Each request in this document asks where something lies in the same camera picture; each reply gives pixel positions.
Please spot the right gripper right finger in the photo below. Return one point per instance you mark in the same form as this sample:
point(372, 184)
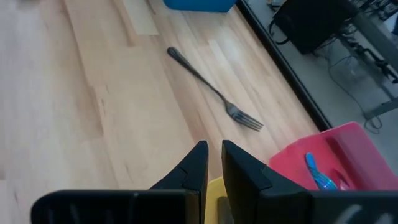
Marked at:
point(280, 205)

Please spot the yellow plastic bin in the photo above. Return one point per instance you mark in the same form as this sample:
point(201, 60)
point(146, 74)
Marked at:
point(213, 199)

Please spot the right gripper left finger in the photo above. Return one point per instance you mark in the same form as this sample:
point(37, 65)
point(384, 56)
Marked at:
point(180, 202)

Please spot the iridescent blue-green fork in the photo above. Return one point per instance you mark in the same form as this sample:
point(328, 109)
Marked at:
point(318, 177)

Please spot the black equipment case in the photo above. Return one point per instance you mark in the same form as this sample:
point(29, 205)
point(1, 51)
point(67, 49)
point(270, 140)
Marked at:
point(311, 25)

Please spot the red plastic bin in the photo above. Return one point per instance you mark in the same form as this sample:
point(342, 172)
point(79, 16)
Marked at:
point(289, 161)

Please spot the blue plastic bin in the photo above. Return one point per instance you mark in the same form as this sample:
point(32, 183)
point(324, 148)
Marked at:
point(199, 4)

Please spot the gray metal desk frame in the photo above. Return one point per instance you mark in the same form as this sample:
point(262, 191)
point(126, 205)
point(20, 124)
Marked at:
point(377, 40)

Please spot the black metal fork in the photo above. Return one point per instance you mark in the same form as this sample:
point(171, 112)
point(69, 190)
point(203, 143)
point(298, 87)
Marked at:
point(234, 111)

